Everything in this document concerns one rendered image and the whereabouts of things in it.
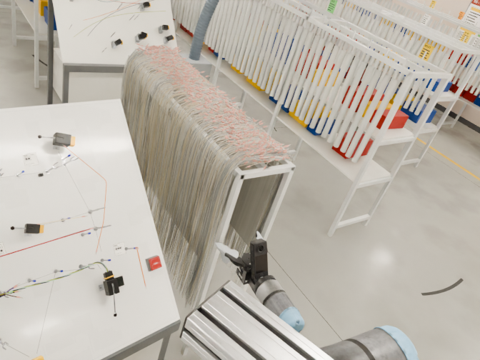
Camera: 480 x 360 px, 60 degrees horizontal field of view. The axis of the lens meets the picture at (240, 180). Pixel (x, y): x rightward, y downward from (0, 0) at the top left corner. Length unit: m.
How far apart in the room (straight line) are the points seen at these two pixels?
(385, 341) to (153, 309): 1.18
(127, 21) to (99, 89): 0.74
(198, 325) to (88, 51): 3.87
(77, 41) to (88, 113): 2.43
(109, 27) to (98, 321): 3.16
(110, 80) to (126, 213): 2.61
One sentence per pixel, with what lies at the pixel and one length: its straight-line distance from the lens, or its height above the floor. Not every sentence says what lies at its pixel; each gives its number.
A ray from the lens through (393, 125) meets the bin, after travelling 4.05.
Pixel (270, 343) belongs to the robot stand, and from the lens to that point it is 0.53.
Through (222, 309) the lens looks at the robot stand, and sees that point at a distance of 0.54.
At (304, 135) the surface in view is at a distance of 4.38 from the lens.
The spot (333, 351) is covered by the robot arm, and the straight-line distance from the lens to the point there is 0.89.
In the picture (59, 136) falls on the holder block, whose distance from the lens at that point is 1.72.
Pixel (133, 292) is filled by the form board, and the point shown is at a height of 1.01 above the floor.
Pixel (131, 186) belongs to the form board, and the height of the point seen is 1.32.
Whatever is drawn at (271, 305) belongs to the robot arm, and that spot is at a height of 1.58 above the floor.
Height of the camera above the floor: 2.44
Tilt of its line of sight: 33 degrees down
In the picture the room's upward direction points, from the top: 18 degrees clockwise
